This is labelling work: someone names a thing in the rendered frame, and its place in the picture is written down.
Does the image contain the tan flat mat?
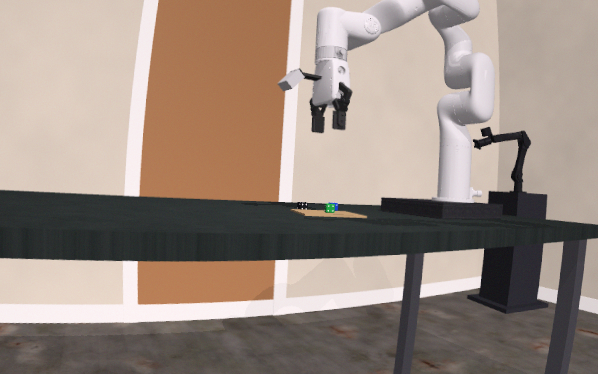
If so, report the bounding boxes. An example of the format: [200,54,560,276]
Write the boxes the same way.
[290,209,367,218]

